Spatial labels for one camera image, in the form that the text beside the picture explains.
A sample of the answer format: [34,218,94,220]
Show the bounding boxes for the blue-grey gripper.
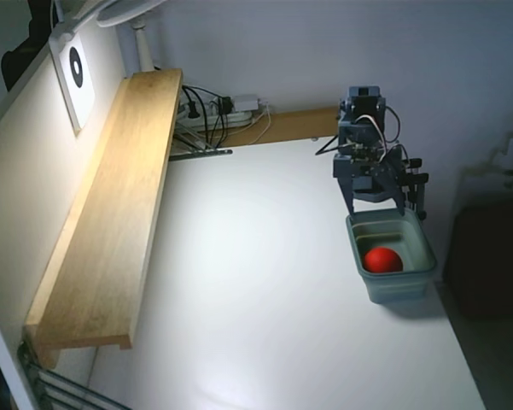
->
[333,153,407,216]

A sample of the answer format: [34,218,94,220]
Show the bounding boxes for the red ball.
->
[363,246,404,275]

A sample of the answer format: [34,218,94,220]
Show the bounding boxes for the grey plastic container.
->
[345,208,438,306]

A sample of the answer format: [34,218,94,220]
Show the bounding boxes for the black table clamp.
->
[403,156,423,214]
[409,172,430,221]

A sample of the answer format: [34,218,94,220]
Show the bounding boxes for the wooden back board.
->
[221,108,341,149]

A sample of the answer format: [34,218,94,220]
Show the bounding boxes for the white power strip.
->
[177,100,265,129]

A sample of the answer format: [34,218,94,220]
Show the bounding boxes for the white power adapter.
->
[231,94,260,111]

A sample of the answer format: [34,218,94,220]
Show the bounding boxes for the long wooden shelf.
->
[23,67,184,371]

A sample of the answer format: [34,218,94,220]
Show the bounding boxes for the white desk lamp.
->
[96,0,166,82]

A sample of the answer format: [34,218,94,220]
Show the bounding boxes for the small wrist camera board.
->
[339,143,389,166]

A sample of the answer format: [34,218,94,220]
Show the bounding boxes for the white adapter cable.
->
[248,101,275,145]

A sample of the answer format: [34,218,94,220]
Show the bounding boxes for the white wall fixture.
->
[489,132,513,190]

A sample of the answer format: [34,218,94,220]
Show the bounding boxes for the metal shelf bracket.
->
[169,123,234,163]

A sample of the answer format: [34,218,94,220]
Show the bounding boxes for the black power cable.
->
[182,85,224,149]

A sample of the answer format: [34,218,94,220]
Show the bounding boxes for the paper with black ring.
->
[49,32,96,138]

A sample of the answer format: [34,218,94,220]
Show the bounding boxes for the metal frame rails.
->
[16,340,127,410]

